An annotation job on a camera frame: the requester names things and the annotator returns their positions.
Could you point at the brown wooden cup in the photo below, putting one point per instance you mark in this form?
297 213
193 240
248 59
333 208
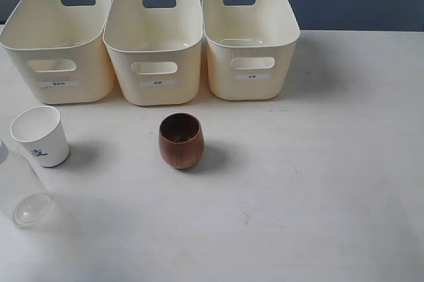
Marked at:
181 141

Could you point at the white paper cup blue logo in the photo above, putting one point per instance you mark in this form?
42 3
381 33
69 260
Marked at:
39 130

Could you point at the clear plastic bottle white cap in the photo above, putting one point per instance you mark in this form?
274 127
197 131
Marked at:
24 198

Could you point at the right cream plastic bin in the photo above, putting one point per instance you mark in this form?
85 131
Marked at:
250 44

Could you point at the cream plastic bin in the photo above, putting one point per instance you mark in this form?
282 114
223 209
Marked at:
155 49
57 47
250 44

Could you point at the middle cream plastic bin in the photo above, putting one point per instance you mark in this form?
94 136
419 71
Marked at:
155 49

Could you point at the left cream plastic bin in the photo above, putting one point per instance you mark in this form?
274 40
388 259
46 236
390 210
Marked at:
57 47

